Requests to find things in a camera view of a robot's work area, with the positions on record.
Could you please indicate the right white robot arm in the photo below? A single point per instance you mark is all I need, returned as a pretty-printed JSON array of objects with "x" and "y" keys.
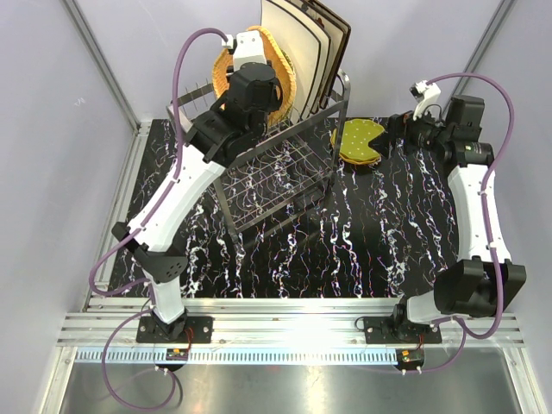
[{"x": 484, "y": 280}]

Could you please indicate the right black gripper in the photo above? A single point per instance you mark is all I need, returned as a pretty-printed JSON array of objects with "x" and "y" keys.
[{"x": 401, "y": 127}]

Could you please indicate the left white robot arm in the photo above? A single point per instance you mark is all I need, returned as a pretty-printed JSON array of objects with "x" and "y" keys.
[{"x": 234, "y": 123}]

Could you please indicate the orange polka dot plate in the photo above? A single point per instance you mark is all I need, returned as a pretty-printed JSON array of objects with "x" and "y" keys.
[{"x": 358, "y": 155}]

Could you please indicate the aluminium mounting rail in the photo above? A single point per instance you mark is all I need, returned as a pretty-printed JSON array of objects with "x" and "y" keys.
[{"x": 263, "y": 331}]

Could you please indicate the white middle square plate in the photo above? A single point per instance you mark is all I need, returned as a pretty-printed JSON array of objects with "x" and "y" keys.
[{"x": 324, "y": 34}]

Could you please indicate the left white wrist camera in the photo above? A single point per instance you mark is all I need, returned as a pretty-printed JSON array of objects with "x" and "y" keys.
[{"x": 245, "y": 47}]

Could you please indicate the cream black-rimmed square plate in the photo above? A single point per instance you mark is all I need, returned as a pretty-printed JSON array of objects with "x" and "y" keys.
[{"x": 276, "y": 18}]

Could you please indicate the green polka dot plate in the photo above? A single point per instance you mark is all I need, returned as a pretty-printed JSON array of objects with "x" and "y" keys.
[{"x": 358, "y": 130}]

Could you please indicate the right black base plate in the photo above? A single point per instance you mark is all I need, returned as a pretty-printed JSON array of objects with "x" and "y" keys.
[{"x": 382, "y": 331}]

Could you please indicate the stainless steel dish rack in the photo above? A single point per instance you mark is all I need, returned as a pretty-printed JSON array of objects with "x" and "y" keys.
[{"x": 259, "y": 224}]

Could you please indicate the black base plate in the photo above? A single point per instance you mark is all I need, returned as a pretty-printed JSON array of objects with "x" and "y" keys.
[
  {"x": 194, "y": 329},
  {"x": 382, "y": 331}
]

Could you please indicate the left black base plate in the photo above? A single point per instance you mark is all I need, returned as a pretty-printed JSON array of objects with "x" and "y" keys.
[{"x": 194, "y": 329}]

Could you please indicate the woven wicker tray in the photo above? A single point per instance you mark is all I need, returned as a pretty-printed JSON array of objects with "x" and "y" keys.
[
  {"x": 221, "y": 71},
  {"x": 287, "y": 81}
]

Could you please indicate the dark brown square plate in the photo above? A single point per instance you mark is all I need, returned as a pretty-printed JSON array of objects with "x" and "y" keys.
[{"x": 339, "y": 32}]

